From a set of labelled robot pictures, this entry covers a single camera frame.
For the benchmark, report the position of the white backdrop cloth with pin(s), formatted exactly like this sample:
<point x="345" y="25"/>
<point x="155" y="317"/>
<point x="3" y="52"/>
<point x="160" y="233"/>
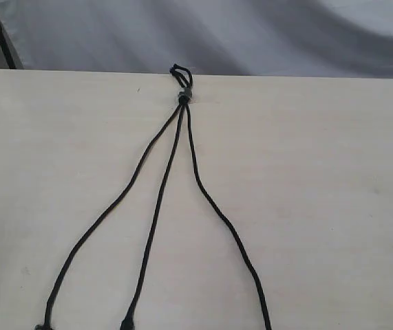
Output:
<point x="268" y="38"/>

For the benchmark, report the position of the grey rope clamp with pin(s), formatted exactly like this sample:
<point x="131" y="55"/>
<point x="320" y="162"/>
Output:
<point x="185" y="96"/>

